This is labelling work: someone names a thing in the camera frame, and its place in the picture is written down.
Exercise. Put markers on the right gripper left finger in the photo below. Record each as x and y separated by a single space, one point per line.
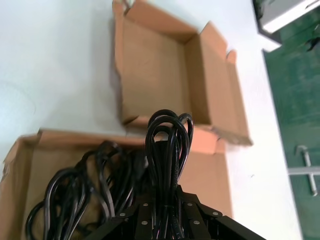
145 222

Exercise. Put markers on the white grey cabinet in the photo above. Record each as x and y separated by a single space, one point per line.
282 20

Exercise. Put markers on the empty brown cardboard box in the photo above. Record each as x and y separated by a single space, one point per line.
155 75

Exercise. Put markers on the grey metal table foot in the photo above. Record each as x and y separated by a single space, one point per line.
312 175

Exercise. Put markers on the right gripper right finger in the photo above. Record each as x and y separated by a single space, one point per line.
197 220

